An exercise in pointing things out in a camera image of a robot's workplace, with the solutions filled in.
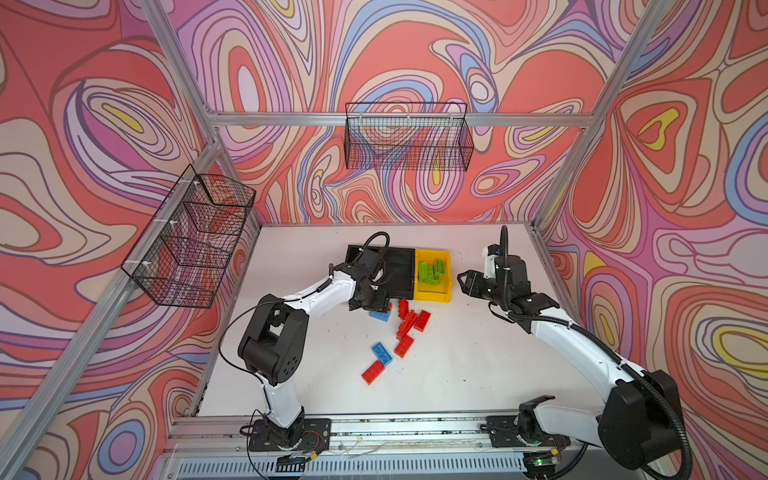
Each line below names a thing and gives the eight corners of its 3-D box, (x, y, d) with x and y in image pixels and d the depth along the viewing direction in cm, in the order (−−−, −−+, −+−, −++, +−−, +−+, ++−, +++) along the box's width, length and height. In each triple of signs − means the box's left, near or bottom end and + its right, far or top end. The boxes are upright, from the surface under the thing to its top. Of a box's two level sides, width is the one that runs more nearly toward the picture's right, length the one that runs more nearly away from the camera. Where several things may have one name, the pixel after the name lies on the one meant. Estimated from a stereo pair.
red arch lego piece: (394, 336, 91) (394, 329, 87) (408, 315, 95) (409, 308, 92) (401, 341, 90) (402, 334, 86) (416, 319, 94) (417, 312, 91)
